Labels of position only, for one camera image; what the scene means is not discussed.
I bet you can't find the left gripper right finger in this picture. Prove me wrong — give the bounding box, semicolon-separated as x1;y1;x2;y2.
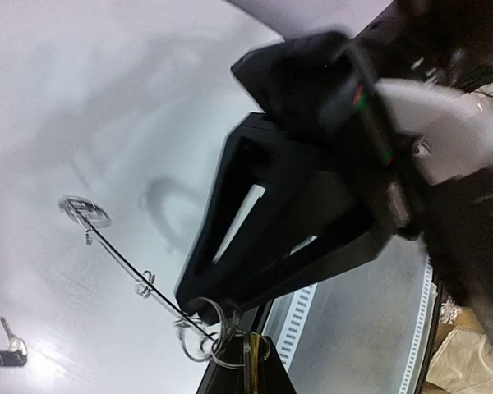
256;337;297;394

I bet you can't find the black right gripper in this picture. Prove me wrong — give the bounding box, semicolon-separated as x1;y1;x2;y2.
231;31;422;240

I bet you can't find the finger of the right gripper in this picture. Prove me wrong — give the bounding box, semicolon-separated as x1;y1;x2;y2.
233;172;390;311
175;112;325;316

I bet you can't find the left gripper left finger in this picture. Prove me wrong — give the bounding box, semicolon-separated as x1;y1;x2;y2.
196;340;244;394

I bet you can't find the round metal keyring disc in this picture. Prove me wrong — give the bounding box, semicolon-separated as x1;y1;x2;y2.
58;195;254;369

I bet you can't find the black head key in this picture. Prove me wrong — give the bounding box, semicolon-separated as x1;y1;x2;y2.
0;316;28;368

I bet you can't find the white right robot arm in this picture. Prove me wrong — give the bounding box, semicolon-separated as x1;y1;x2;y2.
176;1;493;344

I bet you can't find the white slotted cable duct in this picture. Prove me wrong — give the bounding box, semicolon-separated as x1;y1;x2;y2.
263;258;437;393

